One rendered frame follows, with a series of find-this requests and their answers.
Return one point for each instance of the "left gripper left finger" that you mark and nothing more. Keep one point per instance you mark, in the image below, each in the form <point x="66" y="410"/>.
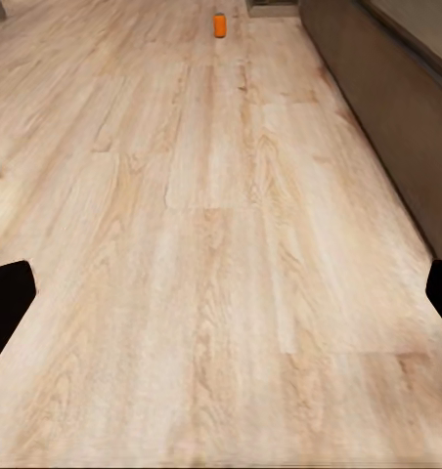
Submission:
<point x="17" y="291"/>

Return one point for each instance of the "cabinet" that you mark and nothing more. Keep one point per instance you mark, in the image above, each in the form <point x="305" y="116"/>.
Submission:
<point x="386" y="56"/>

